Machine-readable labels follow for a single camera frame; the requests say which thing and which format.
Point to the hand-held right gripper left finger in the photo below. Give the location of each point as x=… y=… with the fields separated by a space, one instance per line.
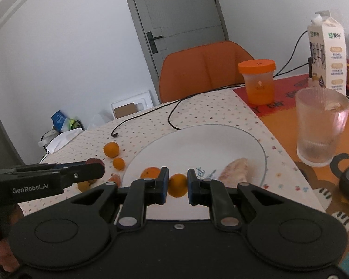
x=165 y=186

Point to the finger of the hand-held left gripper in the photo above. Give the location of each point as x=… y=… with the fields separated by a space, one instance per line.
x=84 y=174
x=46 y=166

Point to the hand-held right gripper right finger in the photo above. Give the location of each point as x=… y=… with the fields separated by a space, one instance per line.
x=190 y=187

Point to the dark red round fruit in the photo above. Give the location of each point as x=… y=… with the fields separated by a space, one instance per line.
x=94 y=160

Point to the small orange mandarin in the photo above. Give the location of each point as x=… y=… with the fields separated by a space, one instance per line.
x=118 y=163

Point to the white plate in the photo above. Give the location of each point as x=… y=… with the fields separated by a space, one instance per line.
x=206 y=145

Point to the person's left hand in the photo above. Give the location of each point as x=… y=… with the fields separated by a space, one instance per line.
x=4 y=252

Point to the pale peeled pomelo piece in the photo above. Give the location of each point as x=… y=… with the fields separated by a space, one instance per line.
x=235 y=170

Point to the blue bag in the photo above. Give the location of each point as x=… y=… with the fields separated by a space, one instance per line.
x=58 y=119

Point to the clear plastic bag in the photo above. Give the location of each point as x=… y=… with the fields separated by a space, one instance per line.
x=100 y=120

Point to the brown cardboard sheet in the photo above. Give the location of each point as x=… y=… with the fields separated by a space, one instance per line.
x=125 y=111

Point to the dotted white tablecloth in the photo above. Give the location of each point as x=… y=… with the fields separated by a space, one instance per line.
x=221 y=107

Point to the white foam packaging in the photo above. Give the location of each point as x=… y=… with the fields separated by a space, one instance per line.
x=142 y=100

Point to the orange printed placemat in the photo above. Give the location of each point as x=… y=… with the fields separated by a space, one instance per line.
x=282 y=128

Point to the orange chair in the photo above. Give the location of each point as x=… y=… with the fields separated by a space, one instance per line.
x=203 y=69

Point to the orange lidded plastic cup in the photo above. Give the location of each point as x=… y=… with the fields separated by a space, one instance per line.
x=257 y=78

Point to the ribbed clear glass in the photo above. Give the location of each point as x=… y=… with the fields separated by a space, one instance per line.
x=320 y=133

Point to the grey door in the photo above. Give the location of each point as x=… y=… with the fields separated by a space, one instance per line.
x=177 y=5

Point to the white milk carton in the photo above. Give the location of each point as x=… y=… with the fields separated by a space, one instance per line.
x=328 y=58

